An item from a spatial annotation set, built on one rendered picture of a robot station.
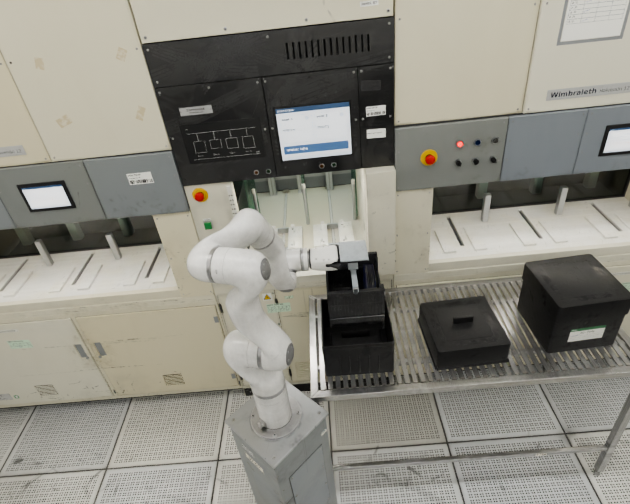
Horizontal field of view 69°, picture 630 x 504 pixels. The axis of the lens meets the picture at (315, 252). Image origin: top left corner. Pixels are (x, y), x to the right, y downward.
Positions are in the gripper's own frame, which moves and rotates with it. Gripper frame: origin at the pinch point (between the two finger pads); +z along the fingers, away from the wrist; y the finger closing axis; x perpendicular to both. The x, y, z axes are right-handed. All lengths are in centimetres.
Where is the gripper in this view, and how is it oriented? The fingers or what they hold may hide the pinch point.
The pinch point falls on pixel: (352, 255)
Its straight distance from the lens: 165.4
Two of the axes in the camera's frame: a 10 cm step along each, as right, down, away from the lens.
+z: 10.0, -0.9, -0.4
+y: 0.2, 5.8, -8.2
